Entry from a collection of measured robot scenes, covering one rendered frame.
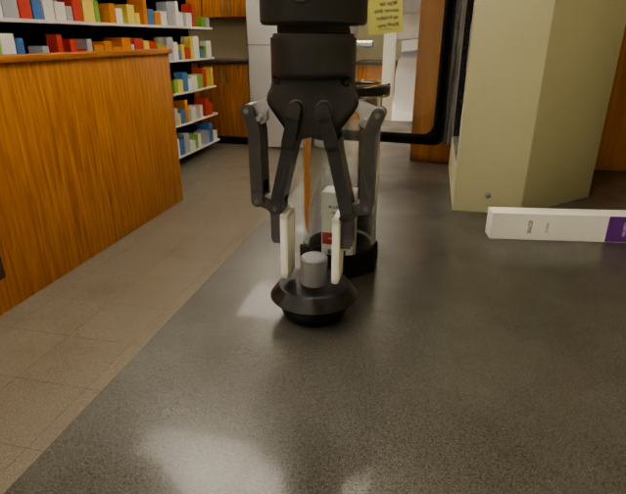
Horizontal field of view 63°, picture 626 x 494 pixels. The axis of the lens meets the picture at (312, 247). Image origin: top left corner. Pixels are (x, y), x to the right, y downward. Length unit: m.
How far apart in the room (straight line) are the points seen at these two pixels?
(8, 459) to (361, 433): 1.64
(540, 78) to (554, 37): 0.06
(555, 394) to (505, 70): 0.53
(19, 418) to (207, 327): 1.61
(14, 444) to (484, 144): 1.69
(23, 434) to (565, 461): 1.80
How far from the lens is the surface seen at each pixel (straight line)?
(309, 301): 0.50
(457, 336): 0.53
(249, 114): 0.49
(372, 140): 0.46
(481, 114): 0.87
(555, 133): 0.93
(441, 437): 0.41
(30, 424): 2.06
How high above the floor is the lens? 1.21
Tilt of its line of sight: 22 degrees down
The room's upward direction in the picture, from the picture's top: straight up
